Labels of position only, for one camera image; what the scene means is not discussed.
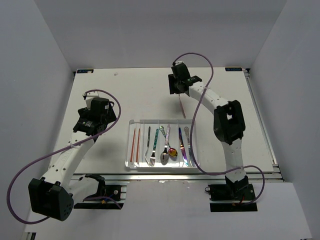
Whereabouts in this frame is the rainbow iridescent knife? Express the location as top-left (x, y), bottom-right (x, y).
top-left (178, 127), bottom-right (189, 167)

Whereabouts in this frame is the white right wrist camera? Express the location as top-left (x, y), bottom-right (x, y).
top-left (172, 60), bottom-right (184, 67)

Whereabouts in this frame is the ornate silver knife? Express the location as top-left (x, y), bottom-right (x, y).
top-left (184, 126), bottom-right (194, 167)

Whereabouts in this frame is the blue label sticker left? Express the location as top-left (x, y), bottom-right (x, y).
top-left (76, 69), bottom-right (94, 74)

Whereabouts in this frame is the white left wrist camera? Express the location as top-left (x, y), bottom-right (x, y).
top-left (82, 91), bottom-right (100, 109)

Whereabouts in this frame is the pink handled spoon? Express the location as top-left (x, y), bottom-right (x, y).
top-left (159, 125), bottom-right (170, 166)

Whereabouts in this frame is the blue label sticker right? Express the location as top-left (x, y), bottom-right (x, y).
top-left (224, 67), bottom-right (243, 72)

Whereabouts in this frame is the black handled fork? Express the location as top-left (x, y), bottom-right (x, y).
top-left (144, 126), bottom-right (151, 165)

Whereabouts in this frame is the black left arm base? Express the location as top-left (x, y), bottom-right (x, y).
top-left (73, 174), bottom-right (127, 210)

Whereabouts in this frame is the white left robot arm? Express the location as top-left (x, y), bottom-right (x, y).
top-left (28, 96), bottom-right (116, 221)

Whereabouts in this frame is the black handled spoon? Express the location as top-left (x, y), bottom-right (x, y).
top-left (158, 125), bottom-right (173, 161)

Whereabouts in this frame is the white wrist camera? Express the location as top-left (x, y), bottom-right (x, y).
top-left (172, 60), bottom-right (184, 67)
top-left (82, 91), bottom-right (100, 109)

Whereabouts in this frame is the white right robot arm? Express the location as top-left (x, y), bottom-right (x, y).
top-left (168, 61), bottom-right (249, 200)

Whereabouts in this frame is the blue label sticker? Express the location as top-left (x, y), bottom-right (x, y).
top-left (76, 69), bottom-right (94, 74)
top-left (224, 67), bottom-right (243, 72)

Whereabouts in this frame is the white divided cutlery tray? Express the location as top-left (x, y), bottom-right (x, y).
top-left (125, 119), bottom-right (198, 173)

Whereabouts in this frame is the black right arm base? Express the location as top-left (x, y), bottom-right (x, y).
top-left (204, 177), bottom-right (258, 213)

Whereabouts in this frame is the orange chopstick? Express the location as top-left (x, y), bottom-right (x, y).
top-left (135, 128), bottom-right (141, 164)
top-left (129, 128), bottom-right (136, 163)

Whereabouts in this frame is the rainbow iridescent spoon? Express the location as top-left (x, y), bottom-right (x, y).
top-left (168, 147), bottom-right (178, 158)

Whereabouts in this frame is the pink handled fork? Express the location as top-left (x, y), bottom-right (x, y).
top-left (178, 94), bottom-right (187, 119)

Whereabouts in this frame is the green handled fork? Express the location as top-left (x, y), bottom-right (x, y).
top-left (149, 128), bottom-right (159, 167)

